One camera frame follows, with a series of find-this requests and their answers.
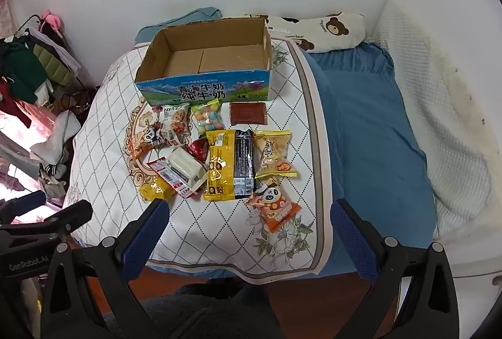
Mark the pink plush toy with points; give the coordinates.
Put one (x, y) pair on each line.
(53, 19)

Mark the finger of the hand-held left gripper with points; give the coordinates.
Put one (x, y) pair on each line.
(29, 200)
(74, 216)

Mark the large yellow snack packet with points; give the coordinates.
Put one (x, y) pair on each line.
(217, 166)

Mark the orange panda snack packet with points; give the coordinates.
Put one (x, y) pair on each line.
(274, 205)

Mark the white textured blanket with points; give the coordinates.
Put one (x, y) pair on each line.
(443, 119)

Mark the flat reddish brown packet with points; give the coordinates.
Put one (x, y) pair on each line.
(248, 113)

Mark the white garment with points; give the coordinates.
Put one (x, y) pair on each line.
(59, 135)

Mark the white cake packet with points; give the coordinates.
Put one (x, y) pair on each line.
(184, 163)

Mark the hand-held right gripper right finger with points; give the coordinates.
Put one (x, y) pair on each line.
(349, 237)

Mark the bear print pillow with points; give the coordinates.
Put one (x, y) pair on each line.
(325, 31)

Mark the teal towel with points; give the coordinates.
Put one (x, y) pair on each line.
(176, 22)

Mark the small red snack packet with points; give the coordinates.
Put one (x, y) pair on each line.
(200, 149)

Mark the blue blanket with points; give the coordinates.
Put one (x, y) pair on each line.
(368, 135)

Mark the chocolate chip cookie packet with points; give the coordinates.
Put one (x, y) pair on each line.
(176, 119)

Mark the cardboard box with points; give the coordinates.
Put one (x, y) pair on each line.
(219, 92)

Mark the red and white packet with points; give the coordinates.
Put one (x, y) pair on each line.
(169, 177)

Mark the colourful candy packet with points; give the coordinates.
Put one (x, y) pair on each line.
(210, 117)

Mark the dark green garment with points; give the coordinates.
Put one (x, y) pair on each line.
(17, 68)

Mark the olive quilted vest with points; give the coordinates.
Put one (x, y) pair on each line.
(53, 64)

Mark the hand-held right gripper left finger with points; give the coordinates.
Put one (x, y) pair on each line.
(149, 229)

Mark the small panda snack packet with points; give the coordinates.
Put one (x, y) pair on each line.
(151, 137)

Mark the small yellow foil packet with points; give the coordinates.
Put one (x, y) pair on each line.
(154, 191)

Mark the pale yellow bun packet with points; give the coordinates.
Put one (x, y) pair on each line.
(272, 153)

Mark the diamond pattern floral quilt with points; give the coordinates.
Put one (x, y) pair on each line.
(106, 119)

